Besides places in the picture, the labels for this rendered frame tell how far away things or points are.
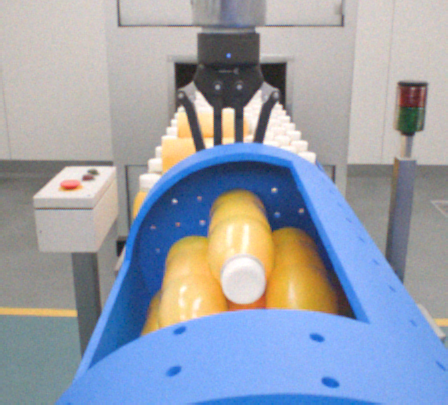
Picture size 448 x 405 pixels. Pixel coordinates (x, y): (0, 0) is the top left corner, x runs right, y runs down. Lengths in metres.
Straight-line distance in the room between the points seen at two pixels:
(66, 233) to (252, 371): 0.74
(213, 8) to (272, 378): 0.47
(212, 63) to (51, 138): 4.69
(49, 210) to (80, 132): 4.26
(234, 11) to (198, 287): 0.30
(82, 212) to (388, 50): 4.27
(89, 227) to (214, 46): 0.42
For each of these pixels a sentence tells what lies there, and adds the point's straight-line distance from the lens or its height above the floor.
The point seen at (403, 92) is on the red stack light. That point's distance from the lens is 1.16.
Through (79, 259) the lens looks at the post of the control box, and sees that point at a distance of 1.05.
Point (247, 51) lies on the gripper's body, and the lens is 0.64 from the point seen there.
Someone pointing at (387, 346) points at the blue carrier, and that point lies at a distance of 0.28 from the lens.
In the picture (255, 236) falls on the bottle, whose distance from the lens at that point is 0.52.
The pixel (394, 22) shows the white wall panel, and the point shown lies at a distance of 5.00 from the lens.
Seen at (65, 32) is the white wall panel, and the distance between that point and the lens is 5.12.
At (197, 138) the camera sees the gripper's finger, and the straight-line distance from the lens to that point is 0.67.
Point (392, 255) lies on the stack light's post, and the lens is 1.26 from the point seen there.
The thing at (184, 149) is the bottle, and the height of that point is 1.15.
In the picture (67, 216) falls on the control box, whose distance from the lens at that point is 0.93.
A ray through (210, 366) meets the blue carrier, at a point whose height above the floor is 1.23.
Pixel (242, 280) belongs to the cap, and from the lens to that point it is 0.48.
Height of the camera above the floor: 1.37
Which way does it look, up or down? 17 degrees down
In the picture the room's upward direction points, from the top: straight up
